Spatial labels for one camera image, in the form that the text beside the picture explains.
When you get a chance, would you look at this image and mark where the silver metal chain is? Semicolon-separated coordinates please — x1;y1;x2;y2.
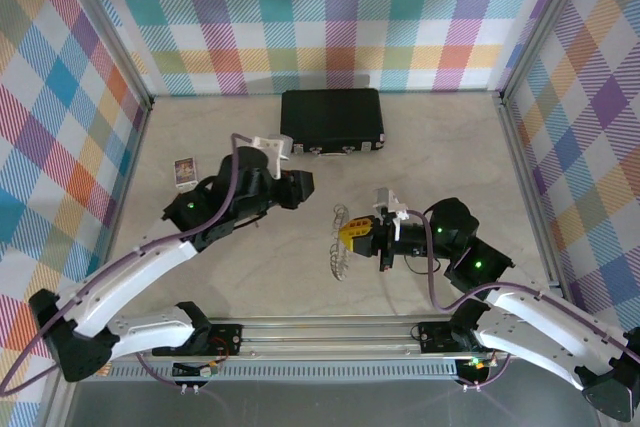
327;202;355;282

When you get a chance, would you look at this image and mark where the small printed card box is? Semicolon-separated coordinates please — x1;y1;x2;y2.
172;157;200;192

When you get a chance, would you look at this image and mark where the black hard case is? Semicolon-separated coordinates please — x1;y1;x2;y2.
278;88;387;158

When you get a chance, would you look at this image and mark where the small electronics module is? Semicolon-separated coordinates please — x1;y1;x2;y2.
171;357;224;381
458;355;497;372

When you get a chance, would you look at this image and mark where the thin black wire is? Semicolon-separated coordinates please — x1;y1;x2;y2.
402;251;442;276

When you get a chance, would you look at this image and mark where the aluminium frame floor rail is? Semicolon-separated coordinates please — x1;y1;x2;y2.
39;99;155;427
494;94;571;301

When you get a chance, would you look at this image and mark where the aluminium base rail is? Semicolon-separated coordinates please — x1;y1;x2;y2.
149;314;509;362

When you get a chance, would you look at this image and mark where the grey slotted cable duct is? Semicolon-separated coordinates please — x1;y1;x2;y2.
82;360;461;384

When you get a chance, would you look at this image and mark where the aluminium frame post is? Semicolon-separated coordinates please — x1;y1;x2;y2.
497;0;599;103
47;0;154;108

